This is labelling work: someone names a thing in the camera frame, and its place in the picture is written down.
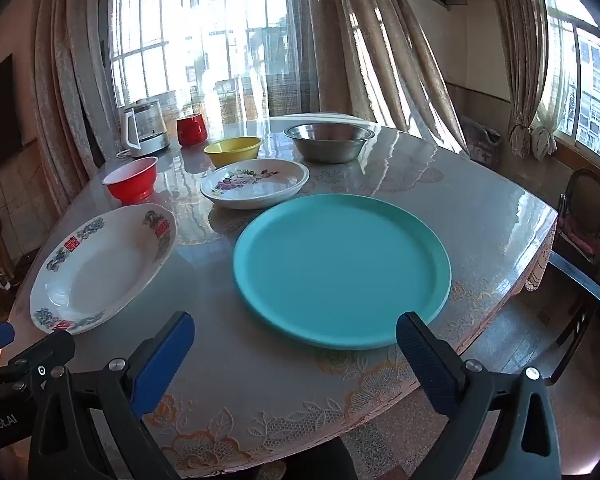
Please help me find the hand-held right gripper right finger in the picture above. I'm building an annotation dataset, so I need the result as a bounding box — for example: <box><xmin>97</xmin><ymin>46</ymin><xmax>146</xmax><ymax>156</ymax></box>
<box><xmin>396</xmin><ymin>311</ymin><xmax>563</xmax><ymax>480</ymax></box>

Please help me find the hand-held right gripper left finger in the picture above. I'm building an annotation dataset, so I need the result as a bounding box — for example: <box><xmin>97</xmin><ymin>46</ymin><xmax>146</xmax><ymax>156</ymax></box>
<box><xmin>27</xmin><ymin>311</ymin><xmax>196</xmax><ymax>480</ymax></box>

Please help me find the white scalloped plate red print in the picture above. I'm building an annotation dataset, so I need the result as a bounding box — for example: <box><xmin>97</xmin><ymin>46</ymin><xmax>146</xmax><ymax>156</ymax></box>
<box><xmin>29</xmin><ymin>205</ymin><xmax>177</xmax><ymax>336</ymax></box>

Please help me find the teal plastic plate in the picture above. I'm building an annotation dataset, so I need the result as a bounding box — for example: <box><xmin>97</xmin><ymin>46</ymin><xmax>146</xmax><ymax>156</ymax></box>
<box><xmin>232</xmin><ymin>193</ymin><xmax>452</xmax><ymax>351</ymax></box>

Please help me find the red plastic bowl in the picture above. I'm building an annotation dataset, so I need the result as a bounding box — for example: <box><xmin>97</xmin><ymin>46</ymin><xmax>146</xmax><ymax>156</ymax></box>
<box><xmin>101</xmin><ymin>156</ymin><xmax>159</xmax><ymax>206</ymax></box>

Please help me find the white floral deep plate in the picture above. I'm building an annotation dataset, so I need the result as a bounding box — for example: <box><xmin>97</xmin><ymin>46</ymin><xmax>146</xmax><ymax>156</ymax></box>
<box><xmin>200</xmin><ymin>158</ymin><xmax>311</xmax><ymax>211</ymax></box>

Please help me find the yellow plastic bowl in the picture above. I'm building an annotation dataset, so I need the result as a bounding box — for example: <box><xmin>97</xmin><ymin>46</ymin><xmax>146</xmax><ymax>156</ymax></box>
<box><xmin>203</xmin><ymin>136</ymin><xmax>264</xmax><ymax>168</ymax></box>

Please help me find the stainless steel bowl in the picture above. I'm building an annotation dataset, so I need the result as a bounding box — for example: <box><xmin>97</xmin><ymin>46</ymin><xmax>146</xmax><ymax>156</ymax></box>
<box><xmin>283</xmin><ymin>122</ymin><xmax>376</xmax><ymax>164</ymax></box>

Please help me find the black stool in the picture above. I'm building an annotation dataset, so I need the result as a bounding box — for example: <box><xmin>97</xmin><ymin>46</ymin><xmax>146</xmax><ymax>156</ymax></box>
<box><xmin>545</xmin><ymin>250</ymin><xmax>600</xmax><ymax>386</ymax></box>

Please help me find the dark wooden chair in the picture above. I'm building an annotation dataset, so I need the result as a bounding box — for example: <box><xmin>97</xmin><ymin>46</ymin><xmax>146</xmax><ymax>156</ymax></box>
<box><xmin>550</xmin><ymin>167</ymin><xmax>600</xmax><ymax>266</ymax></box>

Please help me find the patterned fabric bag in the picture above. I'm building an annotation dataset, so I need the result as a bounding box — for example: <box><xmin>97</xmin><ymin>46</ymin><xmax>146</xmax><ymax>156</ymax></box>
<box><xmin>460</xmin><ymin>115</ymin><xmax>503</xmax><ymax>168</ymax></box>

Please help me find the red mug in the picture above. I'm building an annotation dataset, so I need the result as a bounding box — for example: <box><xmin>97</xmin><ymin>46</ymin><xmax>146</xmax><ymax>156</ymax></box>
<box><xmin>176</xmin><ymin>114</ymin><xmax>209</xmax><ymax>147</ymax></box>

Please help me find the white glass electric kettle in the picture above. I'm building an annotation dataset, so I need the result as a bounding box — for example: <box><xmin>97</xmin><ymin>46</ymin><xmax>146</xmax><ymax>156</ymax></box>
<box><xmin>117</xmin><ymin>99</ymin><xmax>171</xmax><ymax>158</ymax></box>

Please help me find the beige patterned curtain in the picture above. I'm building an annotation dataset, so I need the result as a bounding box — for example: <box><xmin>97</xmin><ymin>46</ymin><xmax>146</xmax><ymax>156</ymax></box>
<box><xmin>32</xmin><ymin>0</ymin><xmax>121</xmax><ymax>211</ymax></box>
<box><xmin>300</xmin><ymin>0</ymin><xmax>471</xmax><ymax>156</ymax></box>

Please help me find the beige tied curtain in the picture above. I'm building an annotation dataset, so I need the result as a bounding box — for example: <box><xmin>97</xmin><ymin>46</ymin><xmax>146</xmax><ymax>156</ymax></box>
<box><xmin>482</xmin><ymin>0</ymin><xmax>561</xmax><ymax>158</ymax></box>

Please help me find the large barred window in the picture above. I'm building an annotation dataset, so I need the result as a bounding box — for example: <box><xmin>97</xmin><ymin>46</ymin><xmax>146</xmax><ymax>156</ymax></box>
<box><xmin>100</xmin><ymin>0</ymin><xmax>331</xmax><ymax>121</ymax></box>

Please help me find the small side window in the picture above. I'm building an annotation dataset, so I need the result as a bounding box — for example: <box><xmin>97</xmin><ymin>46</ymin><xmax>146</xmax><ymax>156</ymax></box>
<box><xmin>540</xmin><ymin>0</ymin><xmax>600</xmax><ymax>161</ymax></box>

